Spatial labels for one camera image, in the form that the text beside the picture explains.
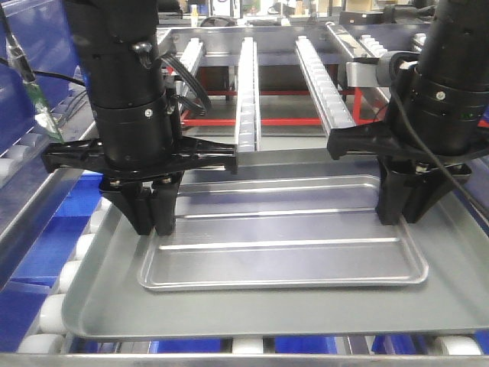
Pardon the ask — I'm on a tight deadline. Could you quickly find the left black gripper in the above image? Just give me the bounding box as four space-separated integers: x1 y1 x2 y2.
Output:
41 138 238 235

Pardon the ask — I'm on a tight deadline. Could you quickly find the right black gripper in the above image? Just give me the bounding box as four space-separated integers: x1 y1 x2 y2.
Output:
327 121 488 225

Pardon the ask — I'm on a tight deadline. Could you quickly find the silver metal tray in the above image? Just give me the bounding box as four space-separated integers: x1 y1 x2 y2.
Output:
138 174 429 291

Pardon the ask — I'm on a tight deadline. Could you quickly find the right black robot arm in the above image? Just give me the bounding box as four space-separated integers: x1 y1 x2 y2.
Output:
327 1 488 225

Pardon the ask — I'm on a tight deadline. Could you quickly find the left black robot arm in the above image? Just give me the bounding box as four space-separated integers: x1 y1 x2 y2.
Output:
42 1 238 235

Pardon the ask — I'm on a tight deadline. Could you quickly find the green circuit board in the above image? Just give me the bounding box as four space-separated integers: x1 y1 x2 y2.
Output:
7 36 64 145

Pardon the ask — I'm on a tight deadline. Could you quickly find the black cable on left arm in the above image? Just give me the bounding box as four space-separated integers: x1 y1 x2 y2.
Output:
160 51 212 118

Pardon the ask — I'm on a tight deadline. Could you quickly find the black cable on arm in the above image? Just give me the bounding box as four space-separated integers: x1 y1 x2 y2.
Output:
387 51 489 219
160 51 212 118

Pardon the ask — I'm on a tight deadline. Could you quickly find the white roller rail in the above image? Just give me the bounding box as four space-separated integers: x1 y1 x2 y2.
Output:
235 37 261 152
296 36 355 136
359 34 388 57

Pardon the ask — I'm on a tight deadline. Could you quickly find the red steel frame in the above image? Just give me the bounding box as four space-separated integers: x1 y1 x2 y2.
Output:
182 65 386 128

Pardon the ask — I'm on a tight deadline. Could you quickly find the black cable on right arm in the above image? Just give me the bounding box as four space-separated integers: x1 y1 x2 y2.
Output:
387 51 489 219

